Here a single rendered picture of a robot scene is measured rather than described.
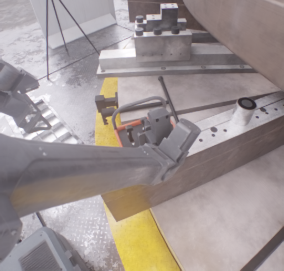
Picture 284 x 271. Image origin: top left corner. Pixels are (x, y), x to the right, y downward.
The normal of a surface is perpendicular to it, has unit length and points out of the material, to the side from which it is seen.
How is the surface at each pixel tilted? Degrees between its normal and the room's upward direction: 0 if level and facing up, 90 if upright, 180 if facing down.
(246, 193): 0
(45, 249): 0
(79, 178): 94
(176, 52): 90
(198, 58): 72
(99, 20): 37
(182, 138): 48
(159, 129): 78
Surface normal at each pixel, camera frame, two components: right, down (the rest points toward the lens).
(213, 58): -0.02, 0.51
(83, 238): -0.06, -0.65
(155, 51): 0.00, 0.76
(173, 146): -0.55, 0.07
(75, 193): 0.67, 0.62
